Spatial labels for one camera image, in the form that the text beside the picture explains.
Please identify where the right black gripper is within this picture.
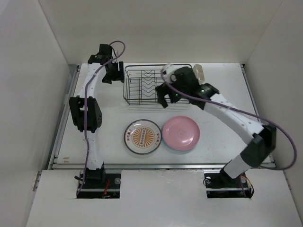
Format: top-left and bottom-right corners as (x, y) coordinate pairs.
(156, 77), (189, 107)

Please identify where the dark wire dish rack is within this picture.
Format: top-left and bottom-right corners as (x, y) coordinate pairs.
(122, 63), (193, 106)

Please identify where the pink plate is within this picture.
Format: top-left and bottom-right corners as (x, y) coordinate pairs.
(162, 116), (200, 142)

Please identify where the white plate with red print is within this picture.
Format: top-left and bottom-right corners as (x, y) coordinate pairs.
(124, 119), (162, 148)

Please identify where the white plate with flower outline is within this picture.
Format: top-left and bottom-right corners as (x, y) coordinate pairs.
(125, 143), (160, 155)

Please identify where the blue plate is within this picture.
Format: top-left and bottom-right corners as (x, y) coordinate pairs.
(164, 140), (198, 152)

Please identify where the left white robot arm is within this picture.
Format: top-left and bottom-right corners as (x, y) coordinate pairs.
(69, 41), (125, 188)

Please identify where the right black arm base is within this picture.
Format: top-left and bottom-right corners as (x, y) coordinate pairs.
(203, 170), (255, 199)

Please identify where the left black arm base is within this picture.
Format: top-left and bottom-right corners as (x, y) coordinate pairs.
(74, 170), (122, 199)

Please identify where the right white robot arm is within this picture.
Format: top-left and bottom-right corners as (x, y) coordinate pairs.
(155, 64), (276, 187)

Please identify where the beige plastic cutlery holder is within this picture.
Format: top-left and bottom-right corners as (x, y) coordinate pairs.
(193, 64), (205, 84)

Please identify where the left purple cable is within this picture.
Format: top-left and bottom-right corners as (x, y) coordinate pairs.
(76, 41), (126, 197)

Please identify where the purple cable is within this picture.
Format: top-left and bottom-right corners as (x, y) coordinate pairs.
(76, 41), (126, 197)
(160, 68), (297, 198)

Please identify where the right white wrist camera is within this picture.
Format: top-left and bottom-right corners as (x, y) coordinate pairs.
(160, 63), (177, 83)

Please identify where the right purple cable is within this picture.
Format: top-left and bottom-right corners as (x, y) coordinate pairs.
(160, 68), (297, 198)

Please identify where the aluminium rail frame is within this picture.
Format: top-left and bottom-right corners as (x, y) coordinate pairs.
(41, 63), (280, 198)

